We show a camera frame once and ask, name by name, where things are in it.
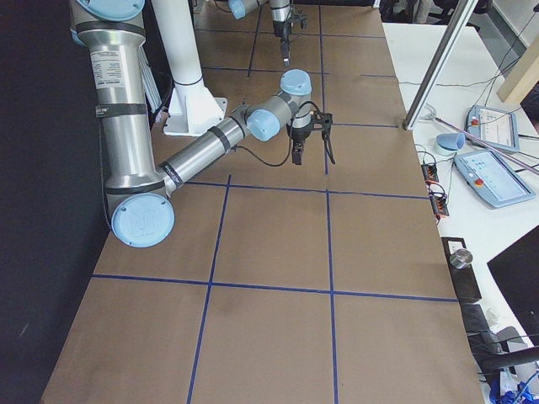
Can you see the black monitor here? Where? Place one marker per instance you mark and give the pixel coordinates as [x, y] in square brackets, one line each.
[515, 271]

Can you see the long grabber stick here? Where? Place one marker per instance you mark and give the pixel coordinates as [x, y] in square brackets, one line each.
[473, 139]

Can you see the aluminium frame post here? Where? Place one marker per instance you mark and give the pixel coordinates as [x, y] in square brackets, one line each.
[448, 41]

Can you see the teach pendant tablet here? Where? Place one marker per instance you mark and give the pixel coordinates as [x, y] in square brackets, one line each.
[492, 179]
[494, 126]

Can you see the orange black connector board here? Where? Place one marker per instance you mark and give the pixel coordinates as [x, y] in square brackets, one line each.
[430, 172]

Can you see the metal cup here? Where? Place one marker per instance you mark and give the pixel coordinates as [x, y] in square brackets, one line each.
[461, 258]

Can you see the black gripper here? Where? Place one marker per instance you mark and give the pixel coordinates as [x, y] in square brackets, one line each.
[280, 32]
[300, 135]

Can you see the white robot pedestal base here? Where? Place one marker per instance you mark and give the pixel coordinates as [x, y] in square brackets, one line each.
[193, 109]

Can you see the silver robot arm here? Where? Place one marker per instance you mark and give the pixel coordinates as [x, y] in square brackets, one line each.
[241, 8]
[138, 190]

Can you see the far teach pendant tablet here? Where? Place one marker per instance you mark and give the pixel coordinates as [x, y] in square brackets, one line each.
[494, 126]

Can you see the near teach pendant tablet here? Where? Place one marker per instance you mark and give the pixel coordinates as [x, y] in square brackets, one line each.
[492, 179]

